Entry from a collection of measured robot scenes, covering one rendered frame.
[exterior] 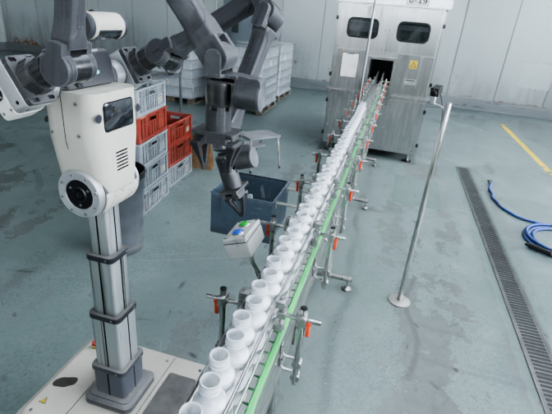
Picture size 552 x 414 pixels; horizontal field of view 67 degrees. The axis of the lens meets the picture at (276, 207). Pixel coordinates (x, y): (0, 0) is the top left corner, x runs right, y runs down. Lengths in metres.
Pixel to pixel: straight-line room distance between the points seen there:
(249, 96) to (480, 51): 10.83
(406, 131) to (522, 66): 6.09
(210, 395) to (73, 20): 0.82
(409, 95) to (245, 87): 5.17
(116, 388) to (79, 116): 1.09
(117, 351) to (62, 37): 1.14
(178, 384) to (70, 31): 1.45
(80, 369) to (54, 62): 1.42
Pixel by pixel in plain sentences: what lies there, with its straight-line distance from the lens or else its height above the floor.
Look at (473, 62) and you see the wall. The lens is 11.60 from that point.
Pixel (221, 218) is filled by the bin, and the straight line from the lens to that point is 2.05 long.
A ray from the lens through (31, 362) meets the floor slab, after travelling 2.63.
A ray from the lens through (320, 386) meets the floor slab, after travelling 2.38.
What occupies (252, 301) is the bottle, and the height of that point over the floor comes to 1.15.
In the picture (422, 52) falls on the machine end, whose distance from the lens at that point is 5.95.
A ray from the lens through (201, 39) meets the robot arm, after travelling 0.91.
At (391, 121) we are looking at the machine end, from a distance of 6.06.
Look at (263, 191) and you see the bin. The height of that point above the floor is 0.86.
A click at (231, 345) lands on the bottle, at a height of 1.15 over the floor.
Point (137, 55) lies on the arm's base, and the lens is 1.53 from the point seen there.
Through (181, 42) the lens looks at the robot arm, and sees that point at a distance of 1.43.
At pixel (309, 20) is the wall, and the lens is 11.70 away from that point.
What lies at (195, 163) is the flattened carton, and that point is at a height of 0.05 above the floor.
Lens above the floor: 1.73
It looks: 25 degrees down
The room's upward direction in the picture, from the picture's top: 5 degrees clockwise
